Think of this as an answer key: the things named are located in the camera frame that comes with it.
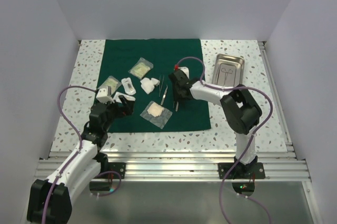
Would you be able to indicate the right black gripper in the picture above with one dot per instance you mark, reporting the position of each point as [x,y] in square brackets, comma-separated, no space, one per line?
[177,97]

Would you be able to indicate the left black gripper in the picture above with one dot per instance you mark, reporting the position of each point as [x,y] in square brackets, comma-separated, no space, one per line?
[126,109]

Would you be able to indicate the suture packet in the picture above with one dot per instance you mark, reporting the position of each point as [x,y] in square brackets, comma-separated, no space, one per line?
[128,86]
[117,99]

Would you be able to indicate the curved steel tweezers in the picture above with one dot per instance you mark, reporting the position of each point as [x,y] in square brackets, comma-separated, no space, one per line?
[164,95]

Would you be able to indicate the thin dark tweezers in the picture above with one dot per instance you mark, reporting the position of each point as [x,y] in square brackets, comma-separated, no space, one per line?
[161,80]

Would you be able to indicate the white gauze pad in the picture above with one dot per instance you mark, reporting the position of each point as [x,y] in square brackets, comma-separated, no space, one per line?
[148,85]

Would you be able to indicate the steel forceps scissors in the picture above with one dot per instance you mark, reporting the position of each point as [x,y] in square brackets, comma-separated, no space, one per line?
[226,76]

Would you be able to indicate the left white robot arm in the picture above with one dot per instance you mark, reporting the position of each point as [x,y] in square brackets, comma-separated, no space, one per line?
[51,199]

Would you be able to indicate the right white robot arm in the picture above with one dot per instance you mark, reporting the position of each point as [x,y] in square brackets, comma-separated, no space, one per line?
[241,111]

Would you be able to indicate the dark green surgical cloth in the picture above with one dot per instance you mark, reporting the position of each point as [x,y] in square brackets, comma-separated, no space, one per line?
[121,55]

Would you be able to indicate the near glove packet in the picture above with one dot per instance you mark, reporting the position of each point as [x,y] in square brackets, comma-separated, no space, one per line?
[112,83]

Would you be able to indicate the glove packet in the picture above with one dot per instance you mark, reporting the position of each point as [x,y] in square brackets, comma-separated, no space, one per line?
[112,83]
[141,68]

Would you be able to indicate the bagged cotton pad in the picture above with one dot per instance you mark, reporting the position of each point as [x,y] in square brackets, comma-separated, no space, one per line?
[156,114]

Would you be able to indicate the far glove packet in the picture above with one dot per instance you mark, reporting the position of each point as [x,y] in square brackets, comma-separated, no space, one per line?
[141,68]

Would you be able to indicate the stainless steel tray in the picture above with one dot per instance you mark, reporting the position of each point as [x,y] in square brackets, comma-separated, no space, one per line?
[231,62]

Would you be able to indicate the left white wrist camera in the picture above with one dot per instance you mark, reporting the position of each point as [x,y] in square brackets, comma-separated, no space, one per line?
[104,95]

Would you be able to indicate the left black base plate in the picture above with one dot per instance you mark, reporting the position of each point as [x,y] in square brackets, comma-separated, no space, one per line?
[110,179]

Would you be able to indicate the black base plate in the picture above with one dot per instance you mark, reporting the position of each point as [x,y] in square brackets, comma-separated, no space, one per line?
[244,176]
[110,179]

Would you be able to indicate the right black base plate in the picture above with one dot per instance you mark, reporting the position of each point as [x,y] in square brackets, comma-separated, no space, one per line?
[244,176]

